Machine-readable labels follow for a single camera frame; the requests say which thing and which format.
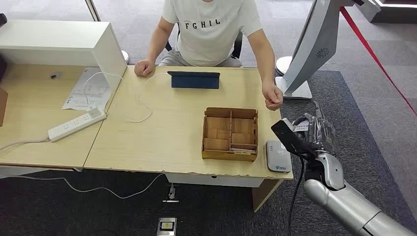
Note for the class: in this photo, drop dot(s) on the person's left hand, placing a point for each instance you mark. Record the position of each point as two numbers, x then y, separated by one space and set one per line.
273 96

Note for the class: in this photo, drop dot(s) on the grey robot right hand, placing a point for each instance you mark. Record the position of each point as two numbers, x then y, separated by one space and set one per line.
317 136

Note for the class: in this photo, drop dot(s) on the person's right hand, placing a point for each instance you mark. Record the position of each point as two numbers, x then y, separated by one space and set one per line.
144 67

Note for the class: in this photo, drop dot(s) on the wooden compartment box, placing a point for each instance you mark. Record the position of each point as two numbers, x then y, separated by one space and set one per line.
215 145

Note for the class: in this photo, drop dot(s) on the person's right forearm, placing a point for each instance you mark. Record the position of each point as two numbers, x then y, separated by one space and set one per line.
156 49

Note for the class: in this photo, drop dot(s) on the person's left forearm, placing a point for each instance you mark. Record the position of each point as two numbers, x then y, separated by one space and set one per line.
267 65

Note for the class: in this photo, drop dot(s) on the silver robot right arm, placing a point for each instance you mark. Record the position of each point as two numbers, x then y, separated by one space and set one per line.
342 202

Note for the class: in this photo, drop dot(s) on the grey card reader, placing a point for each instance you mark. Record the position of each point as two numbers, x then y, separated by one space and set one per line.
278 158

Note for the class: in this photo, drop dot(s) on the room key cards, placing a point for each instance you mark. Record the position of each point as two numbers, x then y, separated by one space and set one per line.
242 151

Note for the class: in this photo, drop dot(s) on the person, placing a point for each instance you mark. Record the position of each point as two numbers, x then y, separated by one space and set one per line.
208 39

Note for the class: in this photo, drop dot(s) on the clear plastic film wrap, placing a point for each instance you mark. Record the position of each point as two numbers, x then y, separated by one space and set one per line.
325 133

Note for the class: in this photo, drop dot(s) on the silver stanchion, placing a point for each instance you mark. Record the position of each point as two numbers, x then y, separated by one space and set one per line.
282 64
125 56

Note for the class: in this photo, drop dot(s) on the tablet in dark blue case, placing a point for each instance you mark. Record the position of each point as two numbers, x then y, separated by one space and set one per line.
194 80

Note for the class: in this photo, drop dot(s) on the printed paper sheet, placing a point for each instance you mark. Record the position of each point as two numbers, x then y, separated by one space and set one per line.
94 91

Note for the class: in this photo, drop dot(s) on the silver kiosk stand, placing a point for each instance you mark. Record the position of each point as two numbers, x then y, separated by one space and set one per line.
312 49

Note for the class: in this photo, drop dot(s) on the wooden desk leg panel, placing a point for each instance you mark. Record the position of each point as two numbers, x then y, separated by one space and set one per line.
264 193

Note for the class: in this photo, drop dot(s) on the white power strip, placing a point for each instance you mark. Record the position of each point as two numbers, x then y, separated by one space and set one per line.
76 123

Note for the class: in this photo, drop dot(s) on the white desk cabinet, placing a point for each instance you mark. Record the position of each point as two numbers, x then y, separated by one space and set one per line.
58 35

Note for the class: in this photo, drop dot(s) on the red barrier belt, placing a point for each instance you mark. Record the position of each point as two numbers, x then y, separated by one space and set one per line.
371 52

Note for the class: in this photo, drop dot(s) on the white desk drawer front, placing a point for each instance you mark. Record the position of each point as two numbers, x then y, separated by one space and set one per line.
211 180

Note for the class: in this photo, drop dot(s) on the white floor plug adapter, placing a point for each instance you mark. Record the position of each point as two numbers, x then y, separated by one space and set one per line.
171 194

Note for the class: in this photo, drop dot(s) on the black object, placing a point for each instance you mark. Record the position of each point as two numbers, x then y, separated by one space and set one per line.
2 19
2 68

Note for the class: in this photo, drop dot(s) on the dark plinth with light strip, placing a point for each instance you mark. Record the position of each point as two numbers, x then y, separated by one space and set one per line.
394 14

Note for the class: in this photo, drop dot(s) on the brown cardboard object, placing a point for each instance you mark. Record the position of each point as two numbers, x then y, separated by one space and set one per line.
2 107

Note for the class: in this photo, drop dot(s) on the metal floor socket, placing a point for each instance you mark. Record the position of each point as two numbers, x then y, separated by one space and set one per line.
166 226

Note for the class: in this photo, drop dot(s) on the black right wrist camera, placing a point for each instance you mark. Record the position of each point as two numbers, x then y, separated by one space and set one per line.
286 136

